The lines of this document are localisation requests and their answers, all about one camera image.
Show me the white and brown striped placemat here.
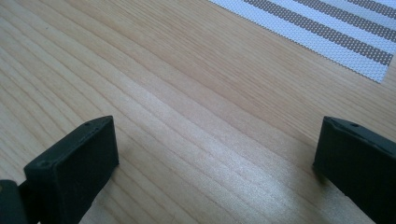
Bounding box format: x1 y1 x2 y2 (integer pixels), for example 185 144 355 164
207 0 396 84

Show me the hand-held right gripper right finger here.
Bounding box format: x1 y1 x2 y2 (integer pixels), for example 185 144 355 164
313 116 396 224

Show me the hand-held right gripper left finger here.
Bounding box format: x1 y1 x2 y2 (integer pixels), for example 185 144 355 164
19 115 120 224

